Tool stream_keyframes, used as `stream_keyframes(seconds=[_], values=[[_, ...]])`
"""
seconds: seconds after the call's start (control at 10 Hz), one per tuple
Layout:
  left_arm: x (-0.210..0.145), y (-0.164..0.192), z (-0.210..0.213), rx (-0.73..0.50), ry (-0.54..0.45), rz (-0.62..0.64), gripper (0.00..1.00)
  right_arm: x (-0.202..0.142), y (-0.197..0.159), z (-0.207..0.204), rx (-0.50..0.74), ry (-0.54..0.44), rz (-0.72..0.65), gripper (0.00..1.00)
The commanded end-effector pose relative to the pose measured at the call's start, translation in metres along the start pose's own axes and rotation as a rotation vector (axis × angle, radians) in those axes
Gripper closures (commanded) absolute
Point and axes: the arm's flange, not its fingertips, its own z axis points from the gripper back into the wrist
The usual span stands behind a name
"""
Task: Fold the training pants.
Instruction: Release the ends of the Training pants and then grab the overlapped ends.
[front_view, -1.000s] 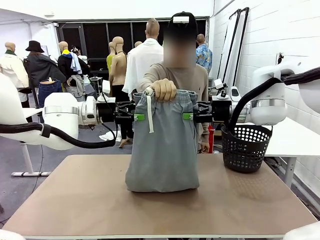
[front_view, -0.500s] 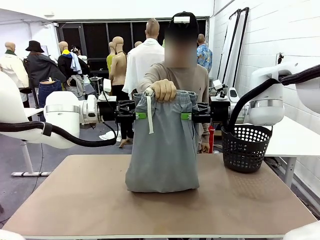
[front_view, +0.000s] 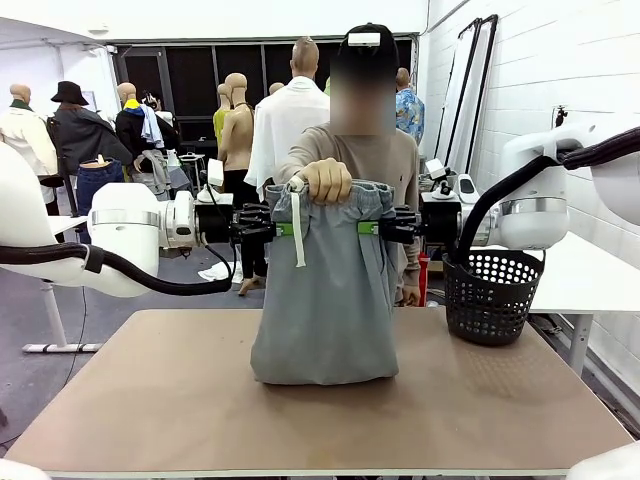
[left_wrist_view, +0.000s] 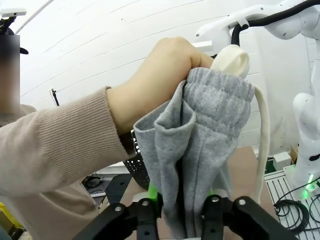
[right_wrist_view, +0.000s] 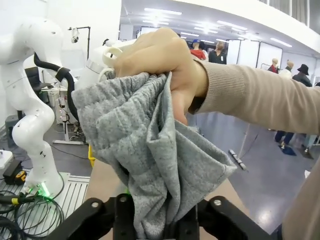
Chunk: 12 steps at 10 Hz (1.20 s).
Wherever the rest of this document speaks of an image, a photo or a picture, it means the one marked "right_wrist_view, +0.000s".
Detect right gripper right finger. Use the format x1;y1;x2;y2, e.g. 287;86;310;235
174;195;274;240

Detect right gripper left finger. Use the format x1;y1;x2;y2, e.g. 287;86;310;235
45;193;138;240

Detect grey training pants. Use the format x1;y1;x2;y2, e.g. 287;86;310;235
70;71;238;240

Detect person's right hand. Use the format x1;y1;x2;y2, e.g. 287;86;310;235
113;26;210;126

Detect yellow crate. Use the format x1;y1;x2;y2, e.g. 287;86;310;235
87;144;98;168

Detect white table with T-foot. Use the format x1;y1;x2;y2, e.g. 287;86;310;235
228;123;251;171

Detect person in beige sweater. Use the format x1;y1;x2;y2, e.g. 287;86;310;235
281;159;320;240

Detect yellow tape measure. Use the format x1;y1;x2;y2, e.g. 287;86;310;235
14;169;28;184

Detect black power box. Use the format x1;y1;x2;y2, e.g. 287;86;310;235
1;159;24;185

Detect white equipment desk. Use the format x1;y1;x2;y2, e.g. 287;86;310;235
39;84;84;146

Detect black office chair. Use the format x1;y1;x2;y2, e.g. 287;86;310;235
24;66;55;106

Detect person in black with badge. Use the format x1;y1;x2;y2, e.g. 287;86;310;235
208;40;228;65

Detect mannequin with black hat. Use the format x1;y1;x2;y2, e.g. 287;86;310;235
291;63;314;88

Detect white partition panels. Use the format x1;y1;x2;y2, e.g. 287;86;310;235
225;38;284;70

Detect mannequin in red top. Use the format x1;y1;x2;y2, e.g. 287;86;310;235
189;39;208;61

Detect black boom stand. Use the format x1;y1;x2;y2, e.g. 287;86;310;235
68;24;91;62

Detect white slatted base plate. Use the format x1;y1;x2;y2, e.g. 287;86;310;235
23;171;91;221

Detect black floor cable bundle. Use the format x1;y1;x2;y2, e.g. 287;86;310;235
0;189;66;240

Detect black left arm cable sleeve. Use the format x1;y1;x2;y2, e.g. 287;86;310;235
33;51;81;124

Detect white hanging camera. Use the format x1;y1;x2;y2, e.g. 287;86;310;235
70;27;80;44

